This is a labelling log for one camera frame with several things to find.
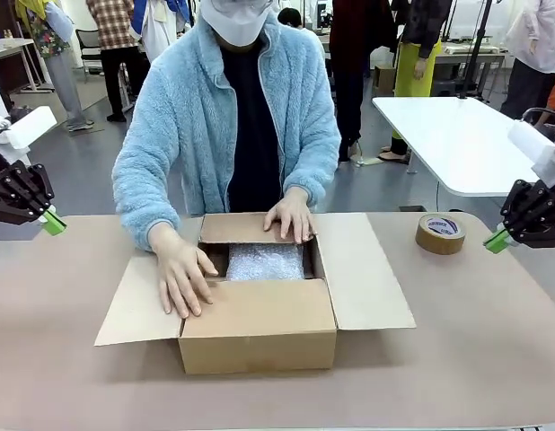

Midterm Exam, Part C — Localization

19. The white face mask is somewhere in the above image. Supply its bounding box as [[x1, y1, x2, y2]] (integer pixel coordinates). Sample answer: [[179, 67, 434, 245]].
[[199, 0, 272, 47]]

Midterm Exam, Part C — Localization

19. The black office chair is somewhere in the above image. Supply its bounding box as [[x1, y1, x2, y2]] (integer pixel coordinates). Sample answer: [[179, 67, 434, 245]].
[[75, 29, 107, 77]]

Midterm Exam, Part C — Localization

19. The bubble wrapped clock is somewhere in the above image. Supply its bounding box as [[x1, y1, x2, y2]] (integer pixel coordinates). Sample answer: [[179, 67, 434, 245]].
[[225, 242, 305, 282]]

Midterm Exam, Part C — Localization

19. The seated person in white coat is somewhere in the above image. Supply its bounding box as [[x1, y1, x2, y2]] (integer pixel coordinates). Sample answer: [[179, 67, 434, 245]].
[[277, 7, 304, 26]]

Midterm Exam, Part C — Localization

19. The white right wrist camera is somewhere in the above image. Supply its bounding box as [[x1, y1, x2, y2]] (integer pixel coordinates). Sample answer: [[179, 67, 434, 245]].
[[508, 119, 555, 188]]

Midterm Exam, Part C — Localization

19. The white rounded table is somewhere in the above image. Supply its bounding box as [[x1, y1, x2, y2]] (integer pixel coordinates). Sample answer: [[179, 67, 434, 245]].
[[371, 95, 555, 198]]

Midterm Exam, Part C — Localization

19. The person's right hand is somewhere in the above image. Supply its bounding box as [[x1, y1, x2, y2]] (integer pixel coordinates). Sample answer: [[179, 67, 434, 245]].
[[151, 233, 219, 320]]

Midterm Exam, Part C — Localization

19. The person in dark red top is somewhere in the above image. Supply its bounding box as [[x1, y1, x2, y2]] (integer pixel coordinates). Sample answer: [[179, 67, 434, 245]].
[[329, 0, 398, 163]]

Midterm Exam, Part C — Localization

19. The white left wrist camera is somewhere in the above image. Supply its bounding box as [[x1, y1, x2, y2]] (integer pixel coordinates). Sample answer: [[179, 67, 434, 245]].
[[7, 106, 57, 152]]

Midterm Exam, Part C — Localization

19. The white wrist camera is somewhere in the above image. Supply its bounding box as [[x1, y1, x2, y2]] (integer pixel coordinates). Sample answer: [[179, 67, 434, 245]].
[[508, 119, 555, 188], [7, 106, 57, 152]]

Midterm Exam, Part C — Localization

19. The small cardboard box on floor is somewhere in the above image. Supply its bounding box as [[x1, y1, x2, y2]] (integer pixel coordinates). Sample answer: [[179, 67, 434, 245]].
[[374, 65, 398, 96]]

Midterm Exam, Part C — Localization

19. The person in yellow apron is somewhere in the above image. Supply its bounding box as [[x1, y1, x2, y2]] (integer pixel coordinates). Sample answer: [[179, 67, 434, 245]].
[[378, 0, 454, 165]]

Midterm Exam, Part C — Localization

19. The brown packing tape roll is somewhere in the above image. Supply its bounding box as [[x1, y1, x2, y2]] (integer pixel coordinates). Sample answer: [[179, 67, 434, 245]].
[[415, 214, 467, 256]]

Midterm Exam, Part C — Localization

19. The person in pale pink shirt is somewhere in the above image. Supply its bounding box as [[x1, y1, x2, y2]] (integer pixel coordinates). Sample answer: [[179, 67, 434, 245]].
[[499, 0, 555, 120]]

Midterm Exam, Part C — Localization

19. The person's left hand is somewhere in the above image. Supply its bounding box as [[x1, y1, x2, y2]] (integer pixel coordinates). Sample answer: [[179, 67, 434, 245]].
[[262, 187, 317, 246]]

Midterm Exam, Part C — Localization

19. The black tripod stand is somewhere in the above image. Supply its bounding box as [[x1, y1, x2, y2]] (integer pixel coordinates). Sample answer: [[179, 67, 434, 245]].
[[455, 0, 495, 101]]

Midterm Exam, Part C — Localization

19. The brown cardboard box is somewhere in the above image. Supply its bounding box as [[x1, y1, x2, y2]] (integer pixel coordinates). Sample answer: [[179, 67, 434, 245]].
[[93, 211, 417, 376]]

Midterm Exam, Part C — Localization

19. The person in blue fleece jacket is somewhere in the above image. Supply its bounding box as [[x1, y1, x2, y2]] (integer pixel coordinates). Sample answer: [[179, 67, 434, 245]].
[[110, 0, 342, 252]]

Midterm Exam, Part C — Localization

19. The person in plaid shirt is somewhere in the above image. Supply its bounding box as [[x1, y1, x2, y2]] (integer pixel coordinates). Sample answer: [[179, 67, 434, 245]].
[[85, 0, 143, 123]]

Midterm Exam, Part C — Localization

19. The white side desk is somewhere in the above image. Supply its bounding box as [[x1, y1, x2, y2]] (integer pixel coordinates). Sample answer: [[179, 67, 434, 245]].
[[0, 38, 57, 94]]

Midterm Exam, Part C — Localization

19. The person in floral clothes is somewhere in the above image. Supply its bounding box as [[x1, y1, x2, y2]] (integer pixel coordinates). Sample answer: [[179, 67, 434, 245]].
[[14, 0, 95, 132]]

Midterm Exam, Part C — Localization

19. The person's left forearm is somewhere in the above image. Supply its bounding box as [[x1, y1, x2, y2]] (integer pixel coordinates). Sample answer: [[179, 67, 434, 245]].
[[281, 129, 342, 208]]

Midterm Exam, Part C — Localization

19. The person's right forearm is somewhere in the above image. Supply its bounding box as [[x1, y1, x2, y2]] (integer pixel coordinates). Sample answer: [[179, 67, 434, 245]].
[[111, 147, 184, 252]]

